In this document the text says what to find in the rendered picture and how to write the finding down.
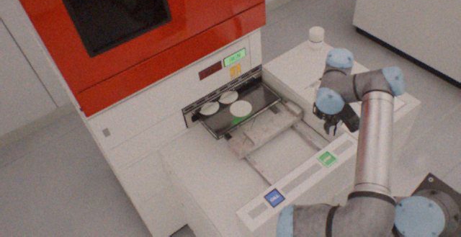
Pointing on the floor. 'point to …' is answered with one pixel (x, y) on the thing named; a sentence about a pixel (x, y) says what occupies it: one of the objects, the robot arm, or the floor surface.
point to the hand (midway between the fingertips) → (333, 136)
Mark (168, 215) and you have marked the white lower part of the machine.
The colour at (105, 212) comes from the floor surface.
